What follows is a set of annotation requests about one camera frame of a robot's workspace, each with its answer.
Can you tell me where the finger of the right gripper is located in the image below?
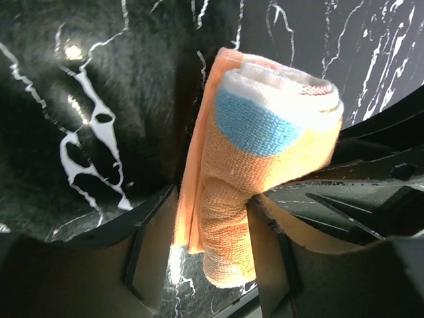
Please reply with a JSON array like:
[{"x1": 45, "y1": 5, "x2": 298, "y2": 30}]
[{"x1": 266, "y1": 145, "x2": 423, "y2": 244}]

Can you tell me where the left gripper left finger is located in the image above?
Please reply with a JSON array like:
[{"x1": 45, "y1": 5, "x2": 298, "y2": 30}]
[{"x1": 1, "y1": 185, "x2": 178, "y2": 317}]

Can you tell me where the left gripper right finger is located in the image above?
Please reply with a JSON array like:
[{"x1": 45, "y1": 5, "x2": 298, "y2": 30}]
[{"x1": 246, "y1": 195, "x2": 423, "y2": 317}]

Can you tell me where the orange dotted towel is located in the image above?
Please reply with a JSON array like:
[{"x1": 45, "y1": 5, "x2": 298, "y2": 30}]
[{"x1": 172, "y1": 48, "x2": 344, "y2": 288}]

